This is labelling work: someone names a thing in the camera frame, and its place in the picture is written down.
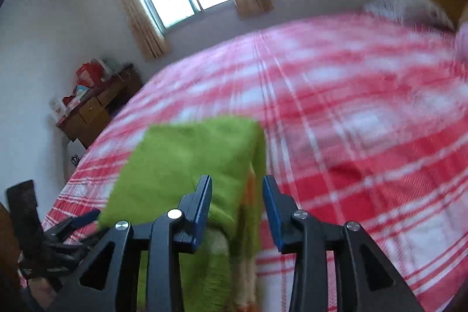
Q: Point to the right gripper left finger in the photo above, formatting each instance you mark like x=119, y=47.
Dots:
x=108, y=278

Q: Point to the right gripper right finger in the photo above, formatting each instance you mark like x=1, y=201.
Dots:
x=366, y=280

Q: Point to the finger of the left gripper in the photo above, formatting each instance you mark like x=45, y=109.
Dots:
x=78, y=219

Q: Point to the green orange knitted sweater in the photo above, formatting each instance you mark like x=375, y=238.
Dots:
x=166, y=165

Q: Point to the white paper bag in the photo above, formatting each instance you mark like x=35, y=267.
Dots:
x=73, y=151

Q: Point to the brown wooden desk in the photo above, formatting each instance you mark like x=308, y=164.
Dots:
x=92, y=115

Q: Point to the red gift bag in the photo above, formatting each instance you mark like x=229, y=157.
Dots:
x=90, y=74

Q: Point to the red white plaid bedsheet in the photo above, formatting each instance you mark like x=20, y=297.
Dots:
x=364, y=120

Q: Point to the left beige curtain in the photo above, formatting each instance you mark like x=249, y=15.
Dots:
x=147, y=34

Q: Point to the pink quilt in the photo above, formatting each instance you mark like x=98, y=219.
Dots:
x=461, y=43

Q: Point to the striped pillow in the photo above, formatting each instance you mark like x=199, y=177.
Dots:
x=411, y=12

